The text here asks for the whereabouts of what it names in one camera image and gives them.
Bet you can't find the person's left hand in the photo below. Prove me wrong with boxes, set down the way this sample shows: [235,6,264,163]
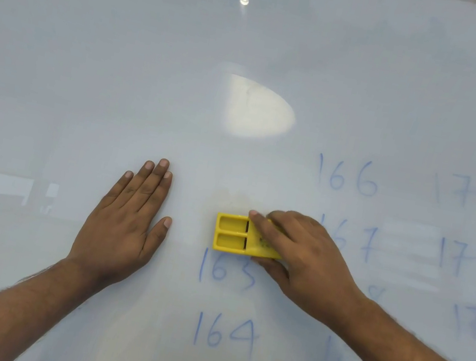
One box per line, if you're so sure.
[62,144,183,299]

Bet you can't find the person's right hand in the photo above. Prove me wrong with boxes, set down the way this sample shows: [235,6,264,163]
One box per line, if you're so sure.
[230,204,380,340]

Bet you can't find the yellow whiteboard eraser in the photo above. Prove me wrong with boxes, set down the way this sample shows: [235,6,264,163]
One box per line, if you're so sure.
[211,211,288,263]

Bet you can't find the glossy white whiteboard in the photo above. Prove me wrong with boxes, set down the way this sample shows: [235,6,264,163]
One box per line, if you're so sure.
[0,0,476,361]

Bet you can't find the person's left forearm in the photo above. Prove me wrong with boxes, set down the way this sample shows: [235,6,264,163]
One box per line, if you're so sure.
[0,244,107,361]

